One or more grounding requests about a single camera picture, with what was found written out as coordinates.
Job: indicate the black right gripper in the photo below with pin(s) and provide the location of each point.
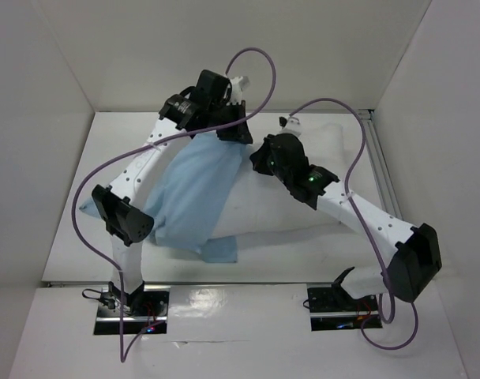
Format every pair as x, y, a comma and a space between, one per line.
261, 159

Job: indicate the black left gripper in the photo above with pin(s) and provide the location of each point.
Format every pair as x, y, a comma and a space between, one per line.
239, 133

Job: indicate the white pillow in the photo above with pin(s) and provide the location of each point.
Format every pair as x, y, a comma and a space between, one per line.
260, 203

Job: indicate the light blue pillowcase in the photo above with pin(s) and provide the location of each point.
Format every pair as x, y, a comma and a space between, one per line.
187, 200

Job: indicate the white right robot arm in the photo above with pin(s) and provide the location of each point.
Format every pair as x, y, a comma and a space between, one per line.
409, 256

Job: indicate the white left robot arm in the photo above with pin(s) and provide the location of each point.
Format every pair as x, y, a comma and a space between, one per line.
213, 100

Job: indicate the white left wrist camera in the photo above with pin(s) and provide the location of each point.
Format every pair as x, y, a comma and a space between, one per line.
234, 93

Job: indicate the aluminium side rail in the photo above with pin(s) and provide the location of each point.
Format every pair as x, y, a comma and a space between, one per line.
379, 165

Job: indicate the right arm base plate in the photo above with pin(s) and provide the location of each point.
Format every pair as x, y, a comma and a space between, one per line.
332, 309

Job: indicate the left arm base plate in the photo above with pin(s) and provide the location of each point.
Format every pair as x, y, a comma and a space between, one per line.
150, 312

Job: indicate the aluminium table edge rail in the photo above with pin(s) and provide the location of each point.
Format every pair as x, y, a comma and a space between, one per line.
60, 283

